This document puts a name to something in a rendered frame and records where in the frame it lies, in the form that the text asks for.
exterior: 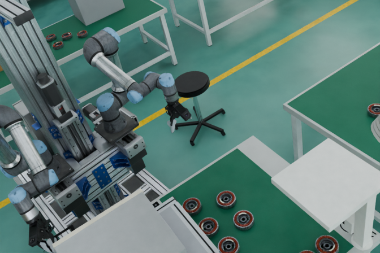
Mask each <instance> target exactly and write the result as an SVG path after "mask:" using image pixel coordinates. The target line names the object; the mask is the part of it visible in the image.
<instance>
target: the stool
mask: <svg viewBox="0 0 380 253"><path fill-rule="evenodd" d="M174 82H175V86H176V89H177V92H178V96H179V97H183V98H192V99H193V103H194V105H195V106H193V110H194V111H195V114H196V116H197V118H198V121H191V122H186V123H176V124H175V130H178V127H184V126H190V125H197V127H196V129H195V131H194V133H193V135H192V137H191V139H190V144H191V145H192V146H194V145H195V144H194V140H195V138H196V136H197V134H198V132H199V130H200V128H201V126H202V125H204V126H206V127H208V128H211V129H214V130H216V131H219V132H220V133H221V135H222V136H224V135H226V134H225V132H224V129H222V128H219V127H217V126H215V125H212V124H209V123H207V122H206V121H208V120H210V119H211V118H213V117H215V116H217V115H218V114H220V113H222V114H223V115H224V114H225V111H224V109H223V108H221V109H219V110H218V111H216V112H214V113H212V114H211V115H209V116H207V117H206V118H204V119H202V115H201V111H200V106H199V103H198V100H197V96H198V95H200V94H202V93H204V92H205V91H206V90H207V89H208V87H209V85H210V80H209V77H208V75H207V74H205V73H203V72H200V71H190V72H186V73H184V74H182V75H180V76H178V77H177V78H176V79H175V81H174Z"/></svg>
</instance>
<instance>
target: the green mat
mask: <svg viewBox="0 0 380 253"><path fill-rule="evenodd" d="M271 178H272V177H271V176H270V175H269V174H267V173H266V172H265V171H264V170H263V169H261V168H260V167H259V166H258V165H257V164H256V163H254V162H253V161H252V160H251V159H250V158H248V157H247V156H246V155H245V154H243V153H242V152H241V151H240V150H239V149H238V148H237V149H235V150H234V151H232V152H231V153H229V154H227V155H226V156H224V157H223V158H222V159H220V160H218V161H217V162H215V163H214V164H212V165H211V166H209V167H207V168H206V169H204V170H203V171H202V172H200V173H199V174H197V175H195V176H194V177H192V178H191V179H189V180H188V181H186V182H185V183H183V184H182V185H180V186H178V187H177V188H176V189H174V190H173V191H171V192H169V193H168V194H166V195H165V196H163V197H162V198H160V199H159V200H160V201H161V202H162V203H163V202H165V201H166V200H168V199H169V198H171V197H172V196H173V197H174V198H175V199H176V200H177V201H178V202H179V204H180V205H181V206H182V205H183V203H184V201H185V200H187V199H189V198H197V199H199V200H200V202H201V205H202V209H201V211H200V213H199V214H197V215H194V216H191V218H192V219H193V220H194V222H195V223H196V224H197V225H199V223H200V221H201V220H203V219H205V218H207V217H212V218H214V219H215V220H216V221H217V222H218V225H219V231H218V233H217V234H216V235H215V236H213V237H211V238H210V237H209V239H210V240H211V242H212V243H213V244H214V245H215V247H216V248H218V243H219V241H220V240H221V239H222V238H224V237H234V238H236V239H237V241H238V243H239V246H240V251H239V252H238V253H300V252H301V251H305V250H308V251H309V250H310V251H312V252H314V253H317V251H316V247H315V242H316V239H317V238H318V237H320V236H323V235H326V236H327V235H330V236H332V237H334V238H335V239H336V240H337V241H338V244H339V252H338V253H347V252H348V251H349V250H350V249H352V248H353V247H354V246H353V245H352V244H350V243H349V242H348V241H347V240H346V239H345V238H343V237H342V236H341V235H340V234H339V233H338V232H336V231H335V230H332V231H331V232H328V231H327V230H326V229H325V228H324V227H322V226H321V225H320V224H319V223H318V222H316V221H315V220H314V219H313V218H312V217H310V216H309V215H308V214H307V213H306V212H305V211H304V210H302V209H301V208H300V207H299V206H298V205H297V204H296V203H294V202H293V201H292V200H291V199H290V198H289V197H288V196H286V195H285V194H284V193H283V192H281V191H280V190H279V189H278V188H277V187H276V186H274V185H273V184H272V183H271ZM226 190H227V191H231V192H233V193H234V194H235V197H236V204H235V205H234V206H233V207H232V208H230V209H229V208H228V209H222V208H220V207H219V206H218V204H217V195H219V194H220V193H221V192H222V191H226ZM242 210H246V211H249V212H251V213H252V215H253V217H254V224H253V226H252V227H251V228H250V229H248V230H239V229H238V228H236V227H235V225H234V221H233V218H234V215H235V214H236V213H237V212H238V211H242Z"/></svg>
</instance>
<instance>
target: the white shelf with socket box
mask: <svg viewBox="0 0 380 253"><path fill-rule="evenodd" d="M271 183H272V184H273V185H274V186H276V187H277V188H278V189H279V190H280V191H281V192H283V193H284V194H285V195H286V196H288V197H289V198H290V199H291V200H292V201H293V202H294V203H296V204H297V205H298V206H299V207H300V208H301V209H302V210H304V211H305V212H306V213H307V214H308V215H309V216H310V217H312V218H313V219H314V220H315V221H316V222H318V223H319V224H320V225H321V226H322V227H324V228H325V229H326V230H327V231H328V232H331V231H332V230H334V229H335V228H336V227H337V226H338V225H340V227H341V228H342V226H341V223H343V224H344V229H343V228H342V229H343V230H344V231H345V232H347V233H349V234H353V235H352V237H351V242H352V244H353V246H354V247H355V248H357V249H359V250H363V251H364V250H368V249H370V248H371V247H372V245H373V240H372V237H374V236H372V233H374V234H375V235H376V233H375V232H373V231H372V228H373V220H374V210H375V201H376V196H377V194H378V193H380V171H379V170H377V169H376V168H374V167H372V166H371V165H370V164H368V163H367V162H365V161H363V160H362V159H360V158H359V157H357V156H356V155H354V154H353V153H351V152H349V151H348V150H346V149H345V148H343V147H342V146H340V145H339V144H337V143H336V142H334V141H333V140H331V139H329V138H328V139H326V140H325V141H323V142H322V143H320V144H319V145H318V146H316V147H315V148H313V149H312V150H310V151H309V152H308V153H306V154H305V155H303V156H302V157H301V158H299V159H298V160H297V161H295V162H293V163H292V164H291V165H289V166H288V167H287V168H285V169H284V170H282V171H281V172H279V173H278V174H277V175H275V176H274V177H272V178H271Z"/></svg>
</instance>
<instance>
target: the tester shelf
mask: <svg viewBox="0 0 380 253"><path fill-rule="evenodd" d="M155 209H156V210H157V211H158V213H159V214H160V215H161V217H162V218H163V219H164V221H165V222H166V223H167V225H168V226H169V227H170V229H171V230H172V231H173V232H174V234H175V235H176V236H177V238H178V239H179V241H180V242H181V243H182V244H183V246H184V247H185V249H186V250H187V253H221V252H220V251H219V250H218V249H217V248H216V247H215V245H214V244H213V243H212V242H211V240H210V239H209V238H208V237H207V236H206V234H205V233H204V232H203V231H202V230H201V229H200V227H199V226H198V225H197V224H196V223H195V222H194V220H193V219H192V218H191V217H190V215H189V214H188V213H187V212H186V211H185V209H184V208H183V207H182V206H181V205H180V204H179V202H178V201H177V200H176V199H175V198H174V197H173V196H172V197H171V198H169V199H168V200H166V201H165V202H163V203H162V204H160V205H159V206H157V207H156V208H155Z"/></svg>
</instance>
